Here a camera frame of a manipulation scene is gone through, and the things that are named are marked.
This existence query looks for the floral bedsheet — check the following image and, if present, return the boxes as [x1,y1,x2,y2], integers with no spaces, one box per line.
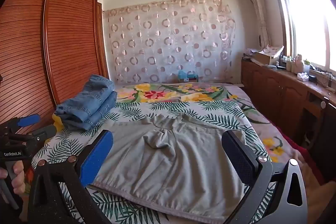
[113,82,309,169]

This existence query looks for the wooden sideboard cabinet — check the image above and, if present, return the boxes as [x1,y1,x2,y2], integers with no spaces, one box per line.
[241,59,336,185]

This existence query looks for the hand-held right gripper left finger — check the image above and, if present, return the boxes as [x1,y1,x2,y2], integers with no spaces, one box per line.
[28,130,114,224]

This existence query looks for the person's left hand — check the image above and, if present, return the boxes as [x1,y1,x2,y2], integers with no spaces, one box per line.
[0,161,26,197]

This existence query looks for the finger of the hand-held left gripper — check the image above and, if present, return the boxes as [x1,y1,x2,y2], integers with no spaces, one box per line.
[0,114,41,135]
[25,126,57,146]

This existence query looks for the leaf print blanket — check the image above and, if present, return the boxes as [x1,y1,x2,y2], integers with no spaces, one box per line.
[31,101,279,224]

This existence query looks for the patterned window curtain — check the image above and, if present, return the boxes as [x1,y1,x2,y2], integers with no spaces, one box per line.
[244,0,271,50]

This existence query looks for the wooden slatted wardrobe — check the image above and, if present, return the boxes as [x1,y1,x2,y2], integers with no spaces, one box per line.
[0,0,109,135]

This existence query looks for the grey pants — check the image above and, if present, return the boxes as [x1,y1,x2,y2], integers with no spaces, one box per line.
[91,112,252,224]

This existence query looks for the yellow pillow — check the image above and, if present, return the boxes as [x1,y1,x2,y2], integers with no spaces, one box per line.
[52,112,65,130]

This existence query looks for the circle pattern wall curtain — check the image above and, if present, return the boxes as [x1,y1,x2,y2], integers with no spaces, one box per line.
[102,0,237,84]

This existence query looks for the red bed cover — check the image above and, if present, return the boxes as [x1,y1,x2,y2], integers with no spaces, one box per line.
[270,119,327,185]

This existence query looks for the wooden framed window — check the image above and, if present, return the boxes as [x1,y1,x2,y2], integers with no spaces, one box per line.
[268,0,336,75]

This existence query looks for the blue toy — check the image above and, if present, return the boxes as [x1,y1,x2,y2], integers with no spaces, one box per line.
[178,70,199,83]

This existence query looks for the cardboard box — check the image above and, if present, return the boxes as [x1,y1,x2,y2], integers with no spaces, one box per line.
[254,52,279,66]

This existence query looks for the folded blue jeans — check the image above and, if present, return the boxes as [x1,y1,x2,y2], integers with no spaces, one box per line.
[54,74,118,131]

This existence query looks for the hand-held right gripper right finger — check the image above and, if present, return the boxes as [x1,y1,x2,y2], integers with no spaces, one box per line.
[221,130,308,224]

